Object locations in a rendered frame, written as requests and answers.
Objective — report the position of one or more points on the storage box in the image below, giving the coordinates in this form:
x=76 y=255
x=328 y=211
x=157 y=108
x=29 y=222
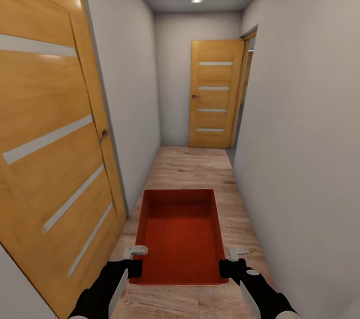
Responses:
x=181 y=229

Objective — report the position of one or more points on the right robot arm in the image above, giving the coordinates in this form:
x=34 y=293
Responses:
x=263 y=300

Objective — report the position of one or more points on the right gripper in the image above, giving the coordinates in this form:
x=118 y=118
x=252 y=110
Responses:
x=227 y=268

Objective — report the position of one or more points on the garage door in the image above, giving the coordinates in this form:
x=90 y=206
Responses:
x=246 y=77

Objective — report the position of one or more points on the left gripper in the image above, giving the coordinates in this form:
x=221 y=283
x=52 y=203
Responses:
x=135 y=268

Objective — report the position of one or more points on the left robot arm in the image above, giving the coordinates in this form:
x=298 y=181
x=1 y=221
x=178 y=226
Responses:
x=99 y=301

